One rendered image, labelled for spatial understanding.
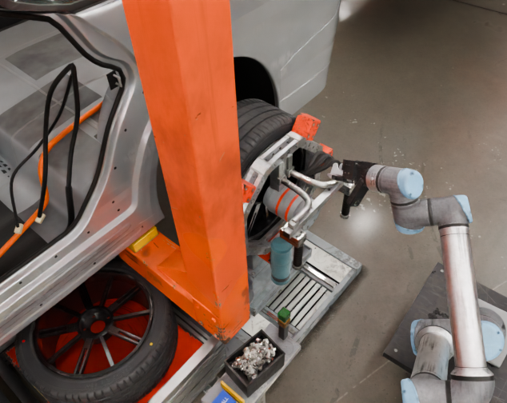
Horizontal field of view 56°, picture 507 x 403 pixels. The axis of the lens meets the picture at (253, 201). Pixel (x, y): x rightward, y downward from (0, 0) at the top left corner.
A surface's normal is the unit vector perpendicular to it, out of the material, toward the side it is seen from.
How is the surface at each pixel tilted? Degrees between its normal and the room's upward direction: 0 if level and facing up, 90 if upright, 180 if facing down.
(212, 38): 90
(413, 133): 0
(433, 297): 0
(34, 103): 6
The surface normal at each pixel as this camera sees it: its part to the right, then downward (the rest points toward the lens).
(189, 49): 0.76, 0.47
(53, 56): 0.00, -0.69
